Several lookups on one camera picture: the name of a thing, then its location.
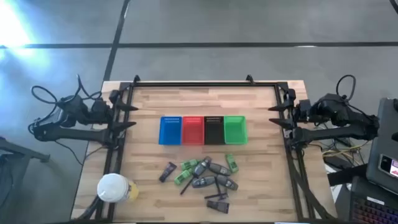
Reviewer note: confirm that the blue plastic basket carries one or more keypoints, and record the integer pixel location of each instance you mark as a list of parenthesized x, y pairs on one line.
[(170, 132)]

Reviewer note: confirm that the grey laptop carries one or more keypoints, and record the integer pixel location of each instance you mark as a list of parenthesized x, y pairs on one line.
[(382, 137)]

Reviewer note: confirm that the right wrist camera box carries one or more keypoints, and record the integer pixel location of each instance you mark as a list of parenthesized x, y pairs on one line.
[(304, 109)]

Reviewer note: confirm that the white-lidded yellow wipes canister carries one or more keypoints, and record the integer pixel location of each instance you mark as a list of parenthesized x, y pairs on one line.
[(113, 187)]

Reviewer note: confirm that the black power brick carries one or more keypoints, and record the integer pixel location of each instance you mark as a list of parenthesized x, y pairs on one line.
[(334, 161)]

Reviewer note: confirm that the grey metal stand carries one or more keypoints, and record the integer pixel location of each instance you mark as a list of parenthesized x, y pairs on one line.
[(25, 152)]

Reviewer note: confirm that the red plastic basket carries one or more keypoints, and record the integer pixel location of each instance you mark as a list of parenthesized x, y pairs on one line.
[(193, 132)]

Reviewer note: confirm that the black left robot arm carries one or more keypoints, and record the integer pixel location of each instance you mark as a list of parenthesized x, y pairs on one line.
[(77, 134)]

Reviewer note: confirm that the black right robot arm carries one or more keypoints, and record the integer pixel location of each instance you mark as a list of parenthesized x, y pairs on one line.
[(335, 133)]

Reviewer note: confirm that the backlit black keyboard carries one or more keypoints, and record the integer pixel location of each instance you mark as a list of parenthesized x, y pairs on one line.
[(373, 211)]

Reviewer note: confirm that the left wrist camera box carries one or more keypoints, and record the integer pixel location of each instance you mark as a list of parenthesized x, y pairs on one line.
[(99, 107)]

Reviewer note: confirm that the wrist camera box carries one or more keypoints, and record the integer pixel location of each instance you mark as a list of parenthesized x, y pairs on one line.
[(99, 107), (304, 109)]

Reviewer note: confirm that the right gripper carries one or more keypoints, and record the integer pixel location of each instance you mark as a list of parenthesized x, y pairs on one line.
[(292, 99)]

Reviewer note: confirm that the dark blue disposable razor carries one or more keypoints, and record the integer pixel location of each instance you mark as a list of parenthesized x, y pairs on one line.
[(218, 186), (187, 187), (214, 196)]

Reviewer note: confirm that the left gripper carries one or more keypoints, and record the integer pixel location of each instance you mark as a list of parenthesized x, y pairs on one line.
[(112, 102)]

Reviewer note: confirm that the black metal table frame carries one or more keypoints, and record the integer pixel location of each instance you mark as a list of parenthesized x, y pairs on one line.
[(202, 84)]

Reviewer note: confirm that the green plastic basket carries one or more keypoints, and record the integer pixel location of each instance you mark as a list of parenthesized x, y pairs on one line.
[(235, 130)]

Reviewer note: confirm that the black plastic basket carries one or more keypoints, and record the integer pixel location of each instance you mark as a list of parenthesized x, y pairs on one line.
[(214, 132)]

